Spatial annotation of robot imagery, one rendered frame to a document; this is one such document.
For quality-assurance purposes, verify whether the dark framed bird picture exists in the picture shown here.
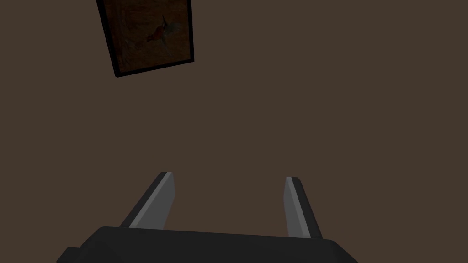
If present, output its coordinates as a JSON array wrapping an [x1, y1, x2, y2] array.
[[96, 0, 195, 79]]

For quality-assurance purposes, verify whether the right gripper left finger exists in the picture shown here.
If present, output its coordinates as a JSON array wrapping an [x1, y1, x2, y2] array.
[[119, 171, 176, 231]]

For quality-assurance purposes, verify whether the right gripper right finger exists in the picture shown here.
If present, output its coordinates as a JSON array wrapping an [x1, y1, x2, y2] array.
[[283, 176, 324, 240]]

